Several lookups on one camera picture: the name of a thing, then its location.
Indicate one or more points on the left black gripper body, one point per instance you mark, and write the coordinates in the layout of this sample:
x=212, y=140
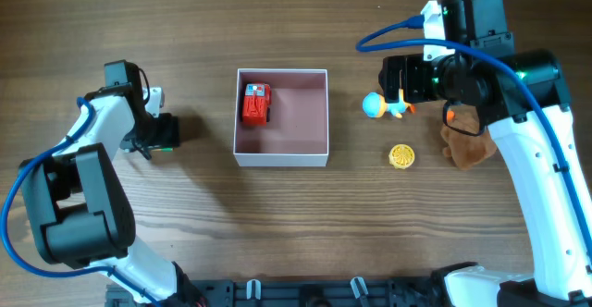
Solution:
x=148, y=134

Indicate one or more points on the brown plush toy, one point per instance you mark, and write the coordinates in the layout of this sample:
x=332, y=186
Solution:
x=466, y=151

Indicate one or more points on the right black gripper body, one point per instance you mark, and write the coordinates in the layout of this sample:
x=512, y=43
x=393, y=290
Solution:
x=400, y=78

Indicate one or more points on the yellow round plastic toy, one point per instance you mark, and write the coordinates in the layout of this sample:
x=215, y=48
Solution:
x=401, y=156

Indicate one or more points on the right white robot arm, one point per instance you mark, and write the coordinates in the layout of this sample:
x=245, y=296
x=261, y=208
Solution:
x=523, y=105

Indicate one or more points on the red toy fire truck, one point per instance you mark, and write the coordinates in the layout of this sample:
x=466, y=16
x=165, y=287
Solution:
x=256, y=103

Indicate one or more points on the colourful puzzle cube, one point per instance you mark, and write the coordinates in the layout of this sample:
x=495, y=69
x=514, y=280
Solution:
x=160, y=149

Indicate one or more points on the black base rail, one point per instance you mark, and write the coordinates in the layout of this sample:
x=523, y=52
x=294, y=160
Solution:
x=398, y=292

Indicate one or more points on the blue and orange duck toy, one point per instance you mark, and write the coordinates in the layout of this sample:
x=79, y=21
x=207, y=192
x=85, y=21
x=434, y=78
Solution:
x=375, y=105

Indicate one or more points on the white box with brown interior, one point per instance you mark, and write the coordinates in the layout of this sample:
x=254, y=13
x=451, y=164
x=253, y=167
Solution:
x=297, y=132

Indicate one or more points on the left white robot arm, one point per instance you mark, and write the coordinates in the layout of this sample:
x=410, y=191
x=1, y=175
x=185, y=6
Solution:
x=81, y=217

